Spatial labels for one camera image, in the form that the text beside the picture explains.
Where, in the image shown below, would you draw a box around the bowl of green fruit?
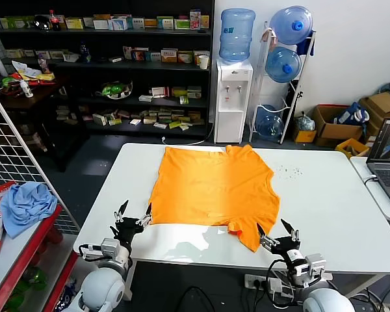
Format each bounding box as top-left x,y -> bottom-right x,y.
96,81 -> 133,100

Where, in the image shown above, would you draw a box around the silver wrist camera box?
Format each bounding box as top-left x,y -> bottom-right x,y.
304,253 -> 328,281
99,237 -> 118,258

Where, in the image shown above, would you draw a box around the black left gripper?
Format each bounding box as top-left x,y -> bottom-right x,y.
110,199 -> 153,250

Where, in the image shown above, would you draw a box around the black shelving unit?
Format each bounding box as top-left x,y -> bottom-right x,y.
0,0 -> 215,137

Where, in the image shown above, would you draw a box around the blue white bag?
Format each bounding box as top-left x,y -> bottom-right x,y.
333,102 -> 371,126

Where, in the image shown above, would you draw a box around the light blue crumpled cloth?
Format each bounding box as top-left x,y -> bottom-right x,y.
0,181 -> 59,240

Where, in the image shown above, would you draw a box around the black folded stand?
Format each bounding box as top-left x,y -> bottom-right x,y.
285,84 -> 304,113

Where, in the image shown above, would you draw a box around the medium tilted blue water jug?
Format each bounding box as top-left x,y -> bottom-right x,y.
265,46 -> 302,83

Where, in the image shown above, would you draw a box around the dark wooden table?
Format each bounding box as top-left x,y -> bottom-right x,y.
0,73 -> 88,173

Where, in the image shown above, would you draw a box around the purple drink bottle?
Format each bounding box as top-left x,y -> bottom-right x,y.
37,53 -> 51,74

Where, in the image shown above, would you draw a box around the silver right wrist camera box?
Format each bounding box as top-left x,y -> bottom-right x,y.
304,253 -> 328,281

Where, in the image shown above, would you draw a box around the white power strip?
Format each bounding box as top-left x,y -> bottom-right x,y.
244,274 -> 295,298

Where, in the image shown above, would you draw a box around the small red snack packet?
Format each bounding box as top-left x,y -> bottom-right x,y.
0,181 -> 18,203

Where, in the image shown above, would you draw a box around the black rounded floor object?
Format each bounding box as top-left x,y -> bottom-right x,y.
175,285 -> 215,312

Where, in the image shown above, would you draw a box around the tall colourful carton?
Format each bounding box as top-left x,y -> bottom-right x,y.
190,9 -> 202,31

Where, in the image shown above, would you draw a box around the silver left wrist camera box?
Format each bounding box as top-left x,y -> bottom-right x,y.
99,237 -> 118,258

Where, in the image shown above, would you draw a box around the scattered small crumbs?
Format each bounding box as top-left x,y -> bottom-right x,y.
278,165 -> 304,179

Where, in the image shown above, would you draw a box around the white wire grid panel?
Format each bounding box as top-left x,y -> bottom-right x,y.
0,81 -> 82,235

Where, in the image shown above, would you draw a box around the orange t-shirt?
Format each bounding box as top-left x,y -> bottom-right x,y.
148,144 -> 281,253

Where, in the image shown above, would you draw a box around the white water dispenser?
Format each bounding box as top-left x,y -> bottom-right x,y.
214,58 -> 254,144

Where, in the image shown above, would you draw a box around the cola bottle red cap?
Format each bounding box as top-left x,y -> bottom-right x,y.
48,9 -> 62,32

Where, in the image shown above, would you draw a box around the orange white medicine box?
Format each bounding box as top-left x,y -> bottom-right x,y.
161,48 -> 179,63

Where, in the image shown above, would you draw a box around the closed brown cardboard box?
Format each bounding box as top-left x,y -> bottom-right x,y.
359,92 -> 390,137

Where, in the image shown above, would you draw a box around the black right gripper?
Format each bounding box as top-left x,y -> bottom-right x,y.
256,218 -> 302,261

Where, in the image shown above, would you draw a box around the grey laptop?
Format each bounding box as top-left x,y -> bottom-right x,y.
366,118 -> 390,208

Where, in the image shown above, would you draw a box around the dark blue drink bottle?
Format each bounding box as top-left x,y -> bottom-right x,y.
79,40 -> 92,64

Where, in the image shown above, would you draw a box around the large tilted blue water jug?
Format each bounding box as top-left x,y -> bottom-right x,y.
269,5 -> 314,46

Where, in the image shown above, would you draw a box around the yellow plastic bin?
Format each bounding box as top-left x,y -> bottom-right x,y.
335,138 -> 371,159

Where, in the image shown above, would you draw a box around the small yellow cardboard box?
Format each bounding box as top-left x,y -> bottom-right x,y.
292,112 -> 317,144

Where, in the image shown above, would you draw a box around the empty tilted blue water jug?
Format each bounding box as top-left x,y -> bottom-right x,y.
255,104 -> 285,141

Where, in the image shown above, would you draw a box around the upright blue water jug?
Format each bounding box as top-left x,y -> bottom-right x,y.
218,8 -> 257,63

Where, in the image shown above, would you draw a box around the white floor cable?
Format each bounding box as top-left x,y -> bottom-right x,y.
161,122 -> 215,146

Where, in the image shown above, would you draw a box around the red framed cart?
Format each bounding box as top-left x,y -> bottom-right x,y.
0,204 -> 81,312

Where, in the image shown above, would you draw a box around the open brown cardboard box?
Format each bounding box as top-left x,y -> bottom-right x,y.
313,104 -> 365,148

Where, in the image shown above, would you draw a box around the green bottle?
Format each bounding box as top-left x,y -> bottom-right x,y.
21,266 -> 49,292

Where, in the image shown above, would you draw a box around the yellow white medicine box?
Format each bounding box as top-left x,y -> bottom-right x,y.
64,18 -> 85,30

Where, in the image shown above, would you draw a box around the white metal jug rack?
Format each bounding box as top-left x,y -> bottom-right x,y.
248,21 -> 317,145

